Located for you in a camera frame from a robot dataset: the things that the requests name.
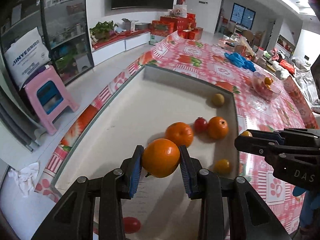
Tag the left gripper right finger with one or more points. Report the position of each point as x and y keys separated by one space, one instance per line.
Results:
x=229 y=207

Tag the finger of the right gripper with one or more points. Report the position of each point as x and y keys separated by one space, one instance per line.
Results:
x=265 y=133
x=258 y=144

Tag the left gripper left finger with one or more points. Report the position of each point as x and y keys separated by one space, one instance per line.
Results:
x=72 y=216

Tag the red cherry tomato front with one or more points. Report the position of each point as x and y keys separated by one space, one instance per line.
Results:
x=131 y=225

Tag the red cherry tomato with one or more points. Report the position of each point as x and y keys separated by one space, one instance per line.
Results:
x=200 y=125
x=131 y=225

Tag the mandarin orange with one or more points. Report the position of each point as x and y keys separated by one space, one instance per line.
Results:
x=161 y=158
x=180 y=133

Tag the blue gloved right hand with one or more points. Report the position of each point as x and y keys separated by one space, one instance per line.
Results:
x=309 y=215

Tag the red strawberry checkered tablecloth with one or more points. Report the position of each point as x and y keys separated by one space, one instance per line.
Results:
x=208 y=63

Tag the yellow cherry tomato in tray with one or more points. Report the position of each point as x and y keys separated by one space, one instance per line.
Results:
x=223 y=167

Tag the large orange in tray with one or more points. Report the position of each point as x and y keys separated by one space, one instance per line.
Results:
x=217 y=128

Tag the crumpled white tissue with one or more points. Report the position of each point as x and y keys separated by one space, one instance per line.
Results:
x=25 y=178

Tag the green-brown kiwi fruit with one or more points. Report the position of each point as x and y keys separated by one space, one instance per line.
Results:
x=218 y=100

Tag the red cherry tomato beside orange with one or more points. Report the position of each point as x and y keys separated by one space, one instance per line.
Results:
x=200 y=125

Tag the blue plastic bag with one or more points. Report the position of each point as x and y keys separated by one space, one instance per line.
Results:
x=239 y=61

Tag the white shallow tray box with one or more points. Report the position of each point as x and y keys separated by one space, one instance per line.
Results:
x=137 y=114

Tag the pink plastic stool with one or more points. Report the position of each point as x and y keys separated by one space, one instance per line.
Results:
x=49 y=97

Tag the stack of red gift boxes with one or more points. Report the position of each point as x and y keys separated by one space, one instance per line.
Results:
x=166 y=25

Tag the white red plastic bag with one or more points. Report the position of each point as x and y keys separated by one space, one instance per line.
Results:
x=179 y=10

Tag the white low tv console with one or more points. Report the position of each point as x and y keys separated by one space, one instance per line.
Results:
x=106 y=49

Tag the white printed bag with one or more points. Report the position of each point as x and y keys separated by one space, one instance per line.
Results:
x=26 y=56

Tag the green potted plant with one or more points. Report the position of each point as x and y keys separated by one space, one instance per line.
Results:
x=103 y=31

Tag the glass display cabinet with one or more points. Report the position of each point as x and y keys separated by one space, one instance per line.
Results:
x=62 y=25

